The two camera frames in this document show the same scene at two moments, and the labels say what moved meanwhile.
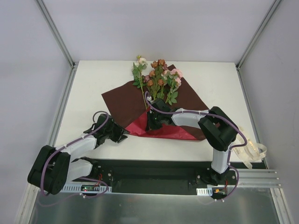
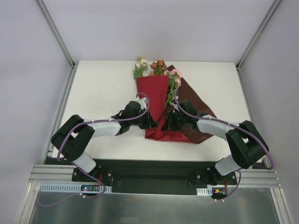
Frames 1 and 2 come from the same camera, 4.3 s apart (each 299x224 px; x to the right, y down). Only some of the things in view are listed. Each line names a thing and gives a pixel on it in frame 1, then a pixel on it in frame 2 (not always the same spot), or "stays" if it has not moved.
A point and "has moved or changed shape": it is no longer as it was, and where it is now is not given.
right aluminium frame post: (261, 25) stays
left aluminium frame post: (60, 39) stays
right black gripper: (152, 122) → (174, 120)
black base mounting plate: (174, 177) stays
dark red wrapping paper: (126, 104) has moved or changed shape
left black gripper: (116, 133) → (145, 120)
